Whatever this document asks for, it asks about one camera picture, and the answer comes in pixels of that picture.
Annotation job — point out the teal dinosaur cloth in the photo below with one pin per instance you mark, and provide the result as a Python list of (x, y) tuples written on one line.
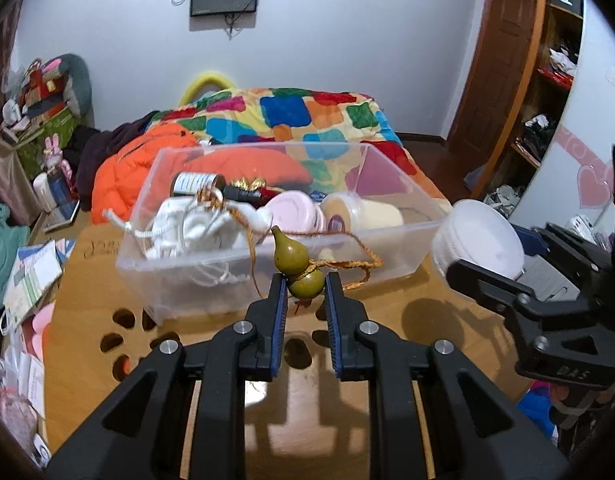
[(2, 240)]

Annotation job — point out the green patterned box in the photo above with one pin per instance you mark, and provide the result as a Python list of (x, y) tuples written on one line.
[(47, 132)]

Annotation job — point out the colourful patchwork blanket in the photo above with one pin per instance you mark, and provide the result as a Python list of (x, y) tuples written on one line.
[(287, 110)]

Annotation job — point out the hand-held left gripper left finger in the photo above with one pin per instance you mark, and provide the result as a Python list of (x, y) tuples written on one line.
[(280, 320)]

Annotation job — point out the yellow curved cushion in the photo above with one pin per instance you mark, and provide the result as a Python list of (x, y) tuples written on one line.
[(207, 80)]

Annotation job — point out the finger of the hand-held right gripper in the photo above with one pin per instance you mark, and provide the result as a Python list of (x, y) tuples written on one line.
[(572, 250), (487, 282)]

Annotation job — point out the white plastic bottle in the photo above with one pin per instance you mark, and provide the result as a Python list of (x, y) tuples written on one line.
[(43, 192)]

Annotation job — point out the grey plush toy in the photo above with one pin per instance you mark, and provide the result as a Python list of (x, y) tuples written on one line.
[(77, 75)]

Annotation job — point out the clear jar of cream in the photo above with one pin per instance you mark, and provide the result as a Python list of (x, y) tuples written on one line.
[(372, 215)]

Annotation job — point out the wooden bookshelf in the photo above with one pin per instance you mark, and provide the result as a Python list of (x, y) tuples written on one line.
[(537, 110)]

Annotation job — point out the small dark bottle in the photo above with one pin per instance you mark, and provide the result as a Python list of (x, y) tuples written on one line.
[(240, 193)]

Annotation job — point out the dark maroon garment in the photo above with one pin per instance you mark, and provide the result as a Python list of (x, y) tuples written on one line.
[(107, 145)]

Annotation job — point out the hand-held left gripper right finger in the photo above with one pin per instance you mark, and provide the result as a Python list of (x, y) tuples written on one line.
[(335, 325)]

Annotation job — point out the white board with pink hearts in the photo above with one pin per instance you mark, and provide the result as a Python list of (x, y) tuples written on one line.
[(592, 85)]

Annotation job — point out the orange puffer jacket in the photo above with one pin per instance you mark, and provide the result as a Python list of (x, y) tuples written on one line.
[(127, 170)]

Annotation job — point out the pink round container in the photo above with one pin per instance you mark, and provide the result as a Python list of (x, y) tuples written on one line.
[(297, 210)]

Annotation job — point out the stack of colourful boxes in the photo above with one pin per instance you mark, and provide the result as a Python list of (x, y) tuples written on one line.
[(40, 85)]

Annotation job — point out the pile of papers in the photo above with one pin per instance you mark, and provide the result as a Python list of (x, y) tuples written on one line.
[(32, 275)]

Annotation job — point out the grey laptop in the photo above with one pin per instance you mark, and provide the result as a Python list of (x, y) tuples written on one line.
[(550, 277)]

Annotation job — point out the wooden desk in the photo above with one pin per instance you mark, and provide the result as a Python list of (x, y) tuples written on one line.
[(387, 320)]

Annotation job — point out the pink bunny toy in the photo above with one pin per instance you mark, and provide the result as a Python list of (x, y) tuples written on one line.
[(55, 157)]

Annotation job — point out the clear plastic storage box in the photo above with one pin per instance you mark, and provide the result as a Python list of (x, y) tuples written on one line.
[(412, 250)]

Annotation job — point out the metal can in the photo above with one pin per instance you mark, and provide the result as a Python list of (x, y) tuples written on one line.
[(192, 184)]

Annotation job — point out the wooden door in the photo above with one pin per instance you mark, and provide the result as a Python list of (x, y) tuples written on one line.
[(497, 60)]

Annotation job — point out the white round container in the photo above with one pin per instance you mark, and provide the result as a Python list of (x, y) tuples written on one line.
[(482, 240)]

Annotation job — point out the small white toy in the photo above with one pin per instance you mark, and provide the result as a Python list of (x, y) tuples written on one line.
[(11, 112)]

